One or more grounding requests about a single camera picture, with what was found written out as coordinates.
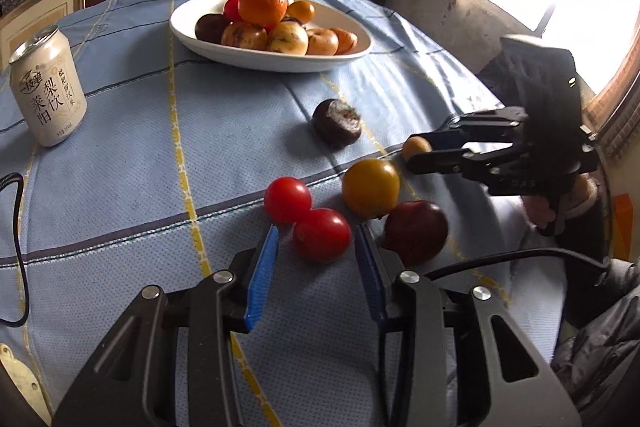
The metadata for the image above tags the person's right hand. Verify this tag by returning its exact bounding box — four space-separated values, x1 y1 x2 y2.
522 177 593 233

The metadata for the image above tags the beige plastic tool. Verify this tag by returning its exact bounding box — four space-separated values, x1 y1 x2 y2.
0 343 53 425

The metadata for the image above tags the dark water chestnut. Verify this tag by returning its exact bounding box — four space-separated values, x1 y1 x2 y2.
311 99 363 150

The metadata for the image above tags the beige framed board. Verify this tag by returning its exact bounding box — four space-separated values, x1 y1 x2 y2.
0 0 83 58

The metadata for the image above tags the tan spotted fruit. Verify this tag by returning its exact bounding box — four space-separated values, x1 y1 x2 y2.
221 22 269 50
305 28 340 56

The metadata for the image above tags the blue striped tablecloth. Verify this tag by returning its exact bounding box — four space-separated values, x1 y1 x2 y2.
0 0 566 427

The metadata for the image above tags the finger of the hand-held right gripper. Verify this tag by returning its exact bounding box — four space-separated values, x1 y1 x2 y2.
404 142 526 182
407 107 531 152

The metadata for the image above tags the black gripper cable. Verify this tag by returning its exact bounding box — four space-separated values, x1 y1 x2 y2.
0 173 32 328
425 248 613 283

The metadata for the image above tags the white oval plate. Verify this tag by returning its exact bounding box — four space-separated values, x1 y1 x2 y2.
169 0 374 74

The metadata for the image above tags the dark red plum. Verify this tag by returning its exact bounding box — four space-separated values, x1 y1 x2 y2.
194 13 232 44
384 200 449 266

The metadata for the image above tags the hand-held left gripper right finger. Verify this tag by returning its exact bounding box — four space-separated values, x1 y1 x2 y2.
353 223 583 427

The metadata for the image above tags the yellow tomato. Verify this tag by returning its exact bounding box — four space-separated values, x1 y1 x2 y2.
286 0 316 25
342 159 401 218

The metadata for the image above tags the person's right forearm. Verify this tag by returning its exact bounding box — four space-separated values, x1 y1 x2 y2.
550 177 640 427

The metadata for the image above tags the white drink can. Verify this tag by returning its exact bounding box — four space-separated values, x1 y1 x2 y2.
9 26 88 148

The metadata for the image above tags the large orange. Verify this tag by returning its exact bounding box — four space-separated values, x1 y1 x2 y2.
237 0 289 28

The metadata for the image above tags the small tan longan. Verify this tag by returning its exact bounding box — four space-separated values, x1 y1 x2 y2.
401 136 433 162

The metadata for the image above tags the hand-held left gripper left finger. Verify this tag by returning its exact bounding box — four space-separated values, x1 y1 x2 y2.
52 223 281 427

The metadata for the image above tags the orange bag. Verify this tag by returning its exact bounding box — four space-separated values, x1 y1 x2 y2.
612 193 636 260

